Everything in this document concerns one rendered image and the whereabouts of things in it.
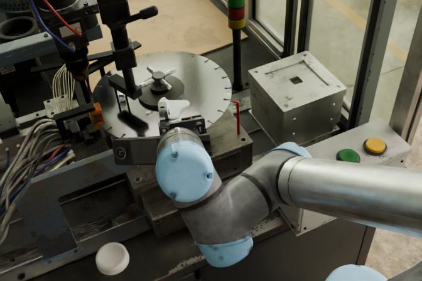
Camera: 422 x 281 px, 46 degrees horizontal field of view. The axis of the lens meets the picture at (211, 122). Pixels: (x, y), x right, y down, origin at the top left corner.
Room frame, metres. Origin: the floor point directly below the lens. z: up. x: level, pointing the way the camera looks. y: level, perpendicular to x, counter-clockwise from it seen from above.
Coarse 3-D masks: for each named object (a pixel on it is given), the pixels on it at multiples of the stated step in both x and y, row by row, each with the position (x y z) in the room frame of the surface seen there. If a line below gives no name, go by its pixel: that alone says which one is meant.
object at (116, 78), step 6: (126, 72) 0.83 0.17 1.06; (132, 72) 0.83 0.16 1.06; (108, 78) 0.87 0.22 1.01; (114, 78) 0.87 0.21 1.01; (120, 78) 0.87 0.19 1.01; (126, 78) 0.83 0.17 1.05; (132, 78) 0.83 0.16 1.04; (114, 84) 0.86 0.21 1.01; (120, 84) 0.85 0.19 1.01; (126, 84) 0.83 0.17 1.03; (132, 84) 0.83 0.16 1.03; (114, 90) 0.85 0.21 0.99; (120, 90) 0.84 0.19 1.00; (126, 90) 0.83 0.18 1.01; (132, 90) 0.82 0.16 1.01; (138, 90) 0.83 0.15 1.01; (126, 96) 0.86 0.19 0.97; (132, 96) 0.82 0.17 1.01; (138, 96) 0.82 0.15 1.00
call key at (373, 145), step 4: (368, 140) 0.72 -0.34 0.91; (372, 140) 0.72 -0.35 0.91; (376, 140) 0.72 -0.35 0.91; (380, 140) 0.72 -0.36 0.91; (368, 144) 0.71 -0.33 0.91; (372, 144) 0.71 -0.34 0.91; (376, 144) 0.71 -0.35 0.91; (380, 144) 0.71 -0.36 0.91; (384, 144) 0.71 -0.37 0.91; (368, 148) 0.70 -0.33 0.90; (372, 148) 0.70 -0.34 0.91; (376, 148) 0.70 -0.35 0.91; (380, 148) 0.70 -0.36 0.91; (384, 148) 0.70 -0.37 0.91; (376, 152) 0.69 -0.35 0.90; (380, 152) 0.69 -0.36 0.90
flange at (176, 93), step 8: (144, 80) 0.93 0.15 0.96; (168, 80) 0.90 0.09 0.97; (176, 80) 0.92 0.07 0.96; (144, 88) 0.89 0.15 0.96; (152, 88) 0.87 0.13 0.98; (160, 88) 0.87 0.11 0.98; (176, 88) 0.88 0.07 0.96; (184, 88) 0.88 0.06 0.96; (144, 96) 0.87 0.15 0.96; (152, 96) 0.86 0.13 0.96; (160, 96) 0.86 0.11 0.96; (168, 96) 0.86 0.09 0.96; (176, 96) 0.86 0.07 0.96; (144, 104) 0.85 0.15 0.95; (152, 104) 0.84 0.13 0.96
